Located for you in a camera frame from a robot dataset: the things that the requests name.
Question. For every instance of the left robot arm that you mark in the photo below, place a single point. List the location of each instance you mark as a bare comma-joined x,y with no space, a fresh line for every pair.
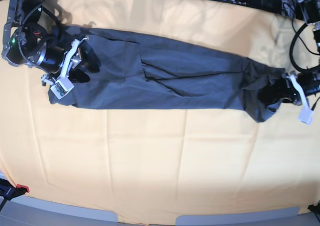
310,9

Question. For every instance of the black clamp right corner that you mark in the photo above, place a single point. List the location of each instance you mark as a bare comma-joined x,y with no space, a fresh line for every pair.
314,209

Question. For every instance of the dark grey T-shirt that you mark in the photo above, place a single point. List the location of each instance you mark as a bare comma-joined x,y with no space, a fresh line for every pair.
142,71

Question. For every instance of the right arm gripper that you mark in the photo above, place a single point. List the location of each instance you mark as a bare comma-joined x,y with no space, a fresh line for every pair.
52,59

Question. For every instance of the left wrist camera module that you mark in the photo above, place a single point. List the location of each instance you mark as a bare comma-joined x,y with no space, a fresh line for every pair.
306,115

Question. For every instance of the yellow table cloth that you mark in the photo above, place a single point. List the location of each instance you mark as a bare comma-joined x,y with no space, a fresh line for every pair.
152,166

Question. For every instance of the blue red table clamp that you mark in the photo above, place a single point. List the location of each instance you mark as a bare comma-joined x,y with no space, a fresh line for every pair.
9,192

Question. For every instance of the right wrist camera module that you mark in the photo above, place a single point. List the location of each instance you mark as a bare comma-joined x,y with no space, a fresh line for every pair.
61,88

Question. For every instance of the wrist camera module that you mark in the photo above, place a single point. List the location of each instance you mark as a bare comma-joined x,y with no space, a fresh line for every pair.
306,115
61,88

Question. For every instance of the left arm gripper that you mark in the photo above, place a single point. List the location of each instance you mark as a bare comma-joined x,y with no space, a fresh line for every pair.
284,91

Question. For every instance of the black power adapter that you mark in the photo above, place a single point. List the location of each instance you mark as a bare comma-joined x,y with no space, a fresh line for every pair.
272,6

